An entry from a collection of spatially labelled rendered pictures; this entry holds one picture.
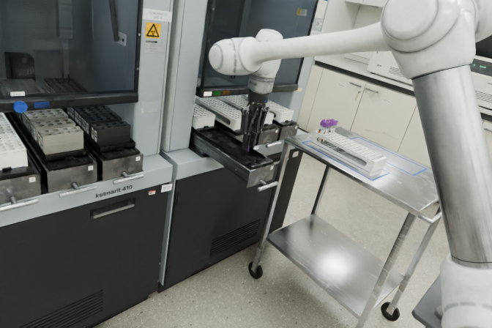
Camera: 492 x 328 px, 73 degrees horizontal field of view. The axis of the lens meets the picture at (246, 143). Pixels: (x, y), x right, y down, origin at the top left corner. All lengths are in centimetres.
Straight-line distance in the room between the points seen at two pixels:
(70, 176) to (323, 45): 81
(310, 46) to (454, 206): 53
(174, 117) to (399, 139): 250
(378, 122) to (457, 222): 274
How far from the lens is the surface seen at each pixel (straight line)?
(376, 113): 346
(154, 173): 123
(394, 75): 338
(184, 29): 121
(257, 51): 99
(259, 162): 119
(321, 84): 374
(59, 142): 113
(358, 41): 98
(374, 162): 132
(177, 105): 127
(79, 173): 110
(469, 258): 79
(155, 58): 117
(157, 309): 173
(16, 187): 107
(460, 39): 72
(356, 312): 157
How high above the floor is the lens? 134
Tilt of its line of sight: 23 degrees down
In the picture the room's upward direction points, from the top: 12 degrees clockwise
